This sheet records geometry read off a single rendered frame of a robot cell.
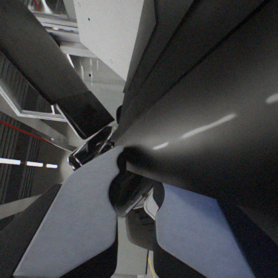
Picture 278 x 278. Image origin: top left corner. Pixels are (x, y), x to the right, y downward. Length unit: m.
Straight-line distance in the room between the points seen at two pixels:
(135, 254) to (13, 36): 7.51
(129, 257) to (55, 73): 7.48
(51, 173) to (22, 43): 12.64
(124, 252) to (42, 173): 7.28
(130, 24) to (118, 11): 0.04
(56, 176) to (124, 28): 12.46
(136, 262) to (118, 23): 7.52
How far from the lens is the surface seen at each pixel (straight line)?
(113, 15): 0.55
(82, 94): 0.35
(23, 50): 0.34
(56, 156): 12.92
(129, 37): 0.53
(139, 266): 7.84
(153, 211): 0.31
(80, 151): 0.29
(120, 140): 0.17
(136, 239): 0.57
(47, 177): 13.01
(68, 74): 0.38
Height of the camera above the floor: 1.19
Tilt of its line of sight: 4 degrees down
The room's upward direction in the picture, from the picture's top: 83 degrees counter-clockwise
